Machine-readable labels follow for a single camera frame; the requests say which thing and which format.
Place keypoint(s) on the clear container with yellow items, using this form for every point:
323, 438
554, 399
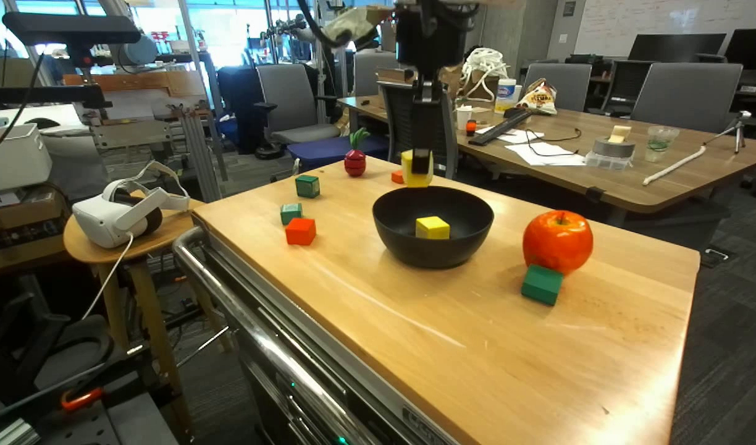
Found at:
613, 150

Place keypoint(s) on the black bowl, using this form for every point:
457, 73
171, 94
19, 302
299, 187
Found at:
430, 248

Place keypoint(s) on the round wooden stool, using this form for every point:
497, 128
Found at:
132, 248

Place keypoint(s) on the black computer monitor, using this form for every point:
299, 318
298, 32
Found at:
678, 47
749, 51

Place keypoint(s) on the metal tool cart cabinet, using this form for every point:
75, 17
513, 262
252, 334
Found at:
313, 395

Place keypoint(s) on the green rounded wooden block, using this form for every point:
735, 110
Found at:
541, 284

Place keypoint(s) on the dark mesh office chair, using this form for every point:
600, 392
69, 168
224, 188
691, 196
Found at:
393, 124

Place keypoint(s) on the long wooden conference table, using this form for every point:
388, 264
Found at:
625, 187

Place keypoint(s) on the tall dark green wooden block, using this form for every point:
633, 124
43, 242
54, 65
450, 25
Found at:
308, 187

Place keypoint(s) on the wide grey office chair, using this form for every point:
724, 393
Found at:
688, 94

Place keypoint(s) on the aluminium extrusion rail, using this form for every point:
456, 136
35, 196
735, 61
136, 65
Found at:
9, 433

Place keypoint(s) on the white paper sheets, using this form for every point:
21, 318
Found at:
552, 154

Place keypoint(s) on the orange-red toy apple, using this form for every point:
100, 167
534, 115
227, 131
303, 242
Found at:
556, 241

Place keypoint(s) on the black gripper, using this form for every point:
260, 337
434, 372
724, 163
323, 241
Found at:
430, 37

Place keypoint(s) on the white VR headset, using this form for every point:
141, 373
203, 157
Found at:
120, 215

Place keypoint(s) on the white bottle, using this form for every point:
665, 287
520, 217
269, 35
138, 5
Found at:
508, 94

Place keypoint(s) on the tan crumpled bag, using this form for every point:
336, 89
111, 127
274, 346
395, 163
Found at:
540, 98

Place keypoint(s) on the clear plastic cup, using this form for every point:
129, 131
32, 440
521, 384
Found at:
662, 142

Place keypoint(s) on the thin white stick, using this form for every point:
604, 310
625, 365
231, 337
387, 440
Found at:
675, 163

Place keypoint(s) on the large red-orange wooden cube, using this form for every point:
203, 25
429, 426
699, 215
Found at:
299, 230

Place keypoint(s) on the grey padded office chair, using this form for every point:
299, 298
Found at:
293, 101
565, 82

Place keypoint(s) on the blue seat office chair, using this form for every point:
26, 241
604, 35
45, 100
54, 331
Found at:
329, 150

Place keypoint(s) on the small orange wooden block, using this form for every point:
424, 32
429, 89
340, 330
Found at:
395, 175

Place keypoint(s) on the light teal wooden cube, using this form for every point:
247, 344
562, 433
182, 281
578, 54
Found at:
290, 214

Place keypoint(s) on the white equipment box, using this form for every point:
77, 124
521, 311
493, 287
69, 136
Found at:
10, 162

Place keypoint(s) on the long black remote bar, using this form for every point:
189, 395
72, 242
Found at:
500, 127

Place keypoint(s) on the red toy beetroot green leaves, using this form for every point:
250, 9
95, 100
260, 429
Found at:
353, 163

